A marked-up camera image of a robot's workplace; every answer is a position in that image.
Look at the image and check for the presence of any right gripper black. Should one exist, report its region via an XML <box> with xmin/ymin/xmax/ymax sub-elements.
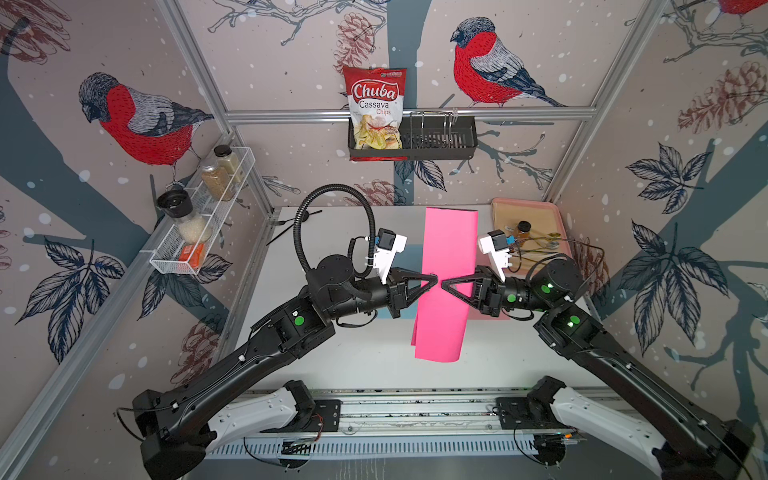
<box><xmin>444</xmin><ymin>267</ymin><xmax>555</xmax><ymax>324</ymax></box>

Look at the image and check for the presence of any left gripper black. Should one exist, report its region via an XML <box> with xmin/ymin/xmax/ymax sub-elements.
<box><xmin>324</xmin><ymin>266</ymin><xmax>436</xmax><ymax>321</ymax></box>

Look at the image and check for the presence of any magenta paper sheet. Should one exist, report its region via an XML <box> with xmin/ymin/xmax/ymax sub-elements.
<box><xmin>410</xmin><ymin>206</ymin><xmax>480</xmax><ymax>364</ymax></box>

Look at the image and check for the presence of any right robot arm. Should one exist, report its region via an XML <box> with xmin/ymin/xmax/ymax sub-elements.
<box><xmin>441</xmin><ymin>254</ymin><xmax>755</xmax><ymax>479</ymax></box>

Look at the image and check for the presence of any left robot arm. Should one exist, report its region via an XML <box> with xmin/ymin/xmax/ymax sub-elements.
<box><xmin>132</xmin><ymin>255</ymin><xmax>438</xmax><ymax>479</ymax></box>

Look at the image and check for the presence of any light pink paper sheet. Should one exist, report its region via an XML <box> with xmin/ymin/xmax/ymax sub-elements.
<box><xmin>454</xmin><ymin>247</ymin><xmax>512</xmax><ymax>317</ymax></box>

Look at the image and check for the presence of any light blue paper sheet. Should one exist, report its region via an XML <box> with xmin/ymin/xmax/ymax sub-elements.
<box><xmin>373</xmin><ymin>244</ymin><xmax>423</xmax><ymax>320</ymax></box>

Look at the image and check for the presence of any red pepper spice jar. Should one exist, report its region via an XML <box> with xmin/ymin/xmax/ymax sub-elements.
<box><xmin>513</xmin><ymin>220</ymin><xmax>532</xmax><ymax>247</ymax></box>

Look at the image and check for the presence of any beige cloth napkin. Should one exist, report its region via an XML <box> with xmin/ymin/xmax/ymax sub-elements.
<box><xmin>494</xmin><ymin>202</ymin><xmax>570</xmax><ymax>276</ymax></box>

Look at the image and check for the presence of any pink plastic tray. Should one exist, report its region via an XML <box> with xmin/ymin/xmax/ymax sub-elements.
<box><xmin>490</xmin><ymin>197</ymin><xmax>578</xmax><ymax>281</ymax></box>

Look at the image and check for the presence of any silver spoon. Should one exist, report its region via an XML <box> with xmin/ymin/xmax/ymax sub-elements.
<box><xmin>534</xmin><ymin>240</ymin><xmax>560</xmax><ymax>251</ymax></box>

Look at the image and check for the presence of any black spoon on table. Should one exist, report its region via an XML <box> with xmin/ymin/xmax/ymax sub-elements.
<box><xmin>266</xmin><ymin>209</ymin><xmax>323</xmax><ymax>247</ymax></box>

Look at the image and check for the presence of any Chuba cassava chips bag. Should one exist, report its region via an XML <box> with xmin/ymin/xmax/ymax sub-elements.
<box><xmin>342</xmin><ymin>66</ymin><xmax>407</xmax><ymax>161</ymax></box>

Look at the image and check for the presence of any small red box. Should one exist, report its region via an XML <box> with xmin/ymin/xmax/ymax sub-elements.
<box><xmin>178</xmin><ymin>243</ymin><xmax>205</xmax><ymax>270</ymax></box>

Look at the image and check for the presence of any tan spice bottle front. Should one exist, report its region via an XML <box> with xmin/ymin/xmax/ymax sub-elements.
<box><xmin>201</xmin><ymin>160</ymin><xmax>234</xmax><ymax>202</ymax></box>

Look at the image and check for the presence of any tan spice bottle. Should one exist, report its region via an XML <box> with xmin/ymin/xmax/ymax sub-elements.
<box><xmin>201</xmin><ymin>160</ymin><xmax>234</xmax><ymax>202</ymax></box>
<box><xmin>214</xmin><ymin>144</ymin><xmax>243</xmax><ymax>183</ymax></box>

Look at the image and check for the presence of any tan spice bottle rear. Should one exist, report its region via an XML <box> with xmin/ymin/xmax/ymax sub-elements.
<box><xmin>214</xmin><ymin>144</ymin><xmax>243</xmax><ymax>183</ymax></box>

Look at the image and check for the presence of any black lid grinder jar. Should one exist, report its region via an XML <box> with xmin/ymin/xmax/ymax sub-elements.
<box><xmin>156</xmin><ymin>189</ymin><xmax>213</xmax><ymax>244</ymax></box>

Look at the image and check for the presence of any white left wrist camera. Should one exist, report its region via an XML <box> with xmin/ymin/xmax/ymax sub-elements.
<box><xmin>373</xmin><ymin>228</ymin><xmax>407</xmax><ymax>284</ymax></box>

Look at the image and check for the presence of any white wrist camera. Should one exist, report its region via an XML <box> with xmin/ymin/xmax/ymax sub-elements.
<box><xmin>478</xmin><ymin>230</ymin><xmax>511</xmax><ymax>282</ymax></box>
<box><xmin>373</xmin><ymin>228</ymin><xmax>407</xmax><ymax>284</ymax></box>

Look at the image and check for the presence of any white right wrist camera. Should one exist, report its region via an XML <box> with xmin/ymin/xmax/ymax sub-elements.
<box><xmin>478</xmin><ymin>230</ymin><xmax>511</xmax><ymax>282</ymax></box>

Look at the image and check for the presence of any gold spoon cream handle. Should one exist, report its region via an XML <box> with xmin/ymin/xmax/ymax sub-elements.
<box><xmin>530</xmin><ymin>232</ymin><xmax>562</xmax><ymax>242</ymax></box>

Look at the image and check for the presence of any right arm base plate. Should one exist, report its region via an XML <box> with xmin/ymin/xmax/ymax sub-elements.
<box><xmin>494</xmin><ymin>397</ymin><xmax>573</xmax><ymax>433</ymax></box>

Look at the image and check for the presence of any black corrugated cable hose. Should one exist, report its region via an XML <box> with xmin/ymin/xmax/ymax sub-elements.
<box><xmin>292</xmin><ymin>183</ymin><xmax>377</xmax><ymax>277</ymax></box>

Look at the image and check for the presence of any black wire wall basket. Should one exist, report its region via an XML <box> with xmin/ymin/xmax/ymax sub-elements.
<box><xmin>347</xmin><ymin>114</ymin><xmax>478</xmax><ymax>161</ymax></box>

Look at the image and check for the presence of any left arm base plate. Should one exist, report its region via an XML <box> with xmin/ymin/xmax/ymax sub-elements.
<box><xmin>287</xmin><ymin>399</ymin><xmax>342</xmax><ymax>433</ymax></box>

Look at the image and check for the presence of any clear acrylic wall shelf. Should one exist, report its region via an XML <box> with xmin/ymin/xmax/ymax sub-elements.
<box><xmin>150</xmin><ymin>147</ymin><xmax>254</xmax><ymax>276</ymax></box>

